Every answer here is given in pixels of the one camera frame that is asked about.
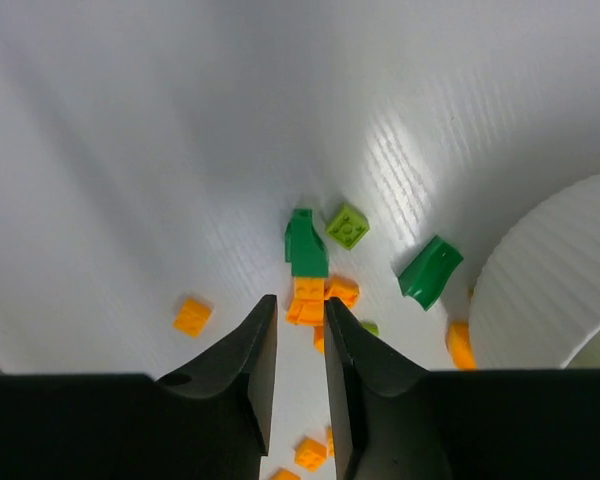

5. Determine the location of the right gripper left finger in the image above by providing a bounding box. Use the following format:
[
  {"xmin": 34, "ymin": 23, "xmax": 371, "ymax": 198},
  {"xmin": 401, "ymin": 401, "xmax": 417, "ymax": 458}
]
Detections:
[{"xmin": 0, "ymin": 294, "xmax": 277, "ymax": 479}]

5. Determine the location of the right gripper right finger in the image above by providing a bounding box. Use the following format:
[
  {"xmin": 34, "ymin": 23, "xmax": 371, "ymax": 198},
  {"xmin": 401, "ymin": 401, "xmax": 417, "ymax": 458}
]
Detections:
[{"xmin": 325, "ymin": 298, "xmax": 600, "ymax": 479}]

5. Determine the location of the yellow orange lego group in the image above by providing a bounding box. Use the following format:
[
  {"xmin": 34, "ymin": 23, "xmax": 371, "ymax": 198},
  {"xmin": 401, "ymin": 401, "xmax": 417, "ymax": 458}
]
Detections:
[{"xmin": 262, "ymin": 423, "xmax": 336, "ymax": 479}]

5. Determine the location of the lime lego beside cluster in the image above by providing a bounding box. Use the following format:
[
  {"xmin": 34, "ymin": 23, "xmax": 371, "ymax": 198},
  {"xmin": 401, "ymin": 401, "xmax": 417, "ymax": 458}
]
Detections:
[{"xmin": 362, "ymin": 321, "xmax": 379, "ymax": 337}]

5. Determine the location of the orange curved lego by container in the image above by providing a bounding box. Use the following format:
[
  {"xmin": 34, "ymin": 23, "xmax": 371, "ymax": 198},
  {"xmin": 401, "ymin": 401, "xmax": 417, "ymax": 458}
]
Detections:
[{"xmin": 446, "ymin": 323, "xmax": 477, "ymax": 370}]

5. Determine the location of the yellow lego small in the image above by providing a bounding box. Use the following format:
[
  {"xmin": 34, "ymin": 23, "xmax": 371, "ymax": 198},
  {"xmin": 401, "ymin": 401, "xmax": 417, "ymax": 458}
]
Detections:
[{"xmin": 173, "ymin": 297, "xmax": 212, "ymax": 337}]

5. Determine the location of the yellow orange lego cluster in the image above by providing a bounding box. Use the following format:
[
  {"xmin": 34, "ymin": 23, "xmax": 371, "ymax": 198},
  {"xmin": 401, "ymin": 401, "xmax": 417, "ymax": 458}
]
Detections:
[{"xmin": 286, "ymin": 276, "xmax": 360, "ymax": 353}]

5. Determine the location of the dark green lego brick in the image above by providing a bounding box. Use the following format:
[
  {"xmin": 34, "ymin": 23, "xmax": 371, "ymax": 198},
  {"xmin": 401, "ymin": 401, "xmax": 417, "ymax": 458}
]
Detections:
[{"xmin": 397, "ymin": 235, "xmax": 464, "ymax": 311}]

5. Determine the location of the dark green curved lego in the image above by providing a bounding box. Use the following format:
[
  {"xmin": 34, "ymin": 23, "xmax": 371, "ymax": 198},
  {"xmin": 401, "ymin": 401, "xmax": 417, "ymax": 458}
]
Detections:
[{"xmin": 284, "ymin": 208, "xmax": 329, "ymax": 278}]

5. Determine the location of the white round divided container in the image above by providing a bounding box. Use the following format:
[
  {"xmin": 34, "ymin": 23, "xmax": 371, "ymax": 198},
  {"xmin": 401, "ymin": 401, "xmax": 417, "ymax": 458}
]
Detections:
[{"xmin": 469, "ymin": 174, "xmax": 600, "ymax": 369}]

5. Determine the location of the lime lego top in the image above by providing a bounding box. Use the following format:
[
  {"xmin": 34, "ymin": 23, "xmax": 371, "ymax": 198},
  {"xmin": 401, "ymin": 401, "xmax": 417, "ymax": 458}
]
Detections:
[{"xmin": 326, "ymin": 202, "xmax": 370, "ymax": 250}]

